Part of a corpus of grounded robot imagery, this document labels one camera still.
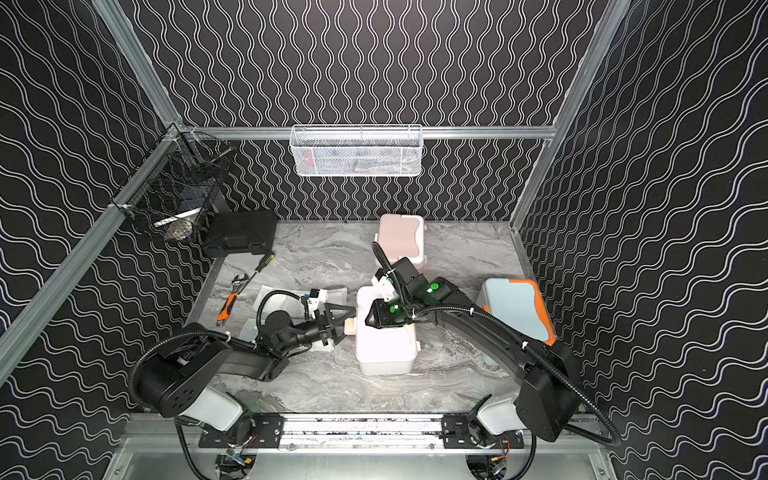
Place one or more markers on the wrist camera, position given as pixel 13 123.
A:
pixel 315 299
pixel 412 280

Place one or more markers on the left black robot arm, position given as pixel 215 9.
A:
pixel 173 375

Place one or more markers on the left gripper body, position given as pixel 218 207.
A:
pixel 324 325

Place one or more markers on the black wire wall basket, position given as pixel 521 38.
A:
pixel 179 198

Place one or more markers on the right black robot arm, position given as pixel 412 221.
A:
pixel 550 397

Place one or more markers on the light blue first aid box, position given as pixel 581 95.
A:
pixel 519 304

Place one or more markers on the pink first aid box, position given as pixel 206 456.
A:
pixel 402 236

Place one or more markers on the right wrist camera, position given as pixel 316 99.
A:
pixel 412 280

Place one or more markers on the black plastic tool case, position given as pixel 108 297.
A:
pixel 241 232

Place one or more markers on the white wire wall basket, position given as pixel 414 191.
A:
pixel 357 150

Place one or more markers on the white first aid box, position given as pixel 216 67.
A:
pixel 380 352

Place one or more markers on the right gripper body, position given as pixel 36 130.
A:
pixel 391 314

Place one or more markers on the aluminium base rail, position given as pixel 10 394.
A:
pixel 321 433

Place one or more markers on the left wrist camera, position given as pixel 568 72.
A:
pixel 315 299

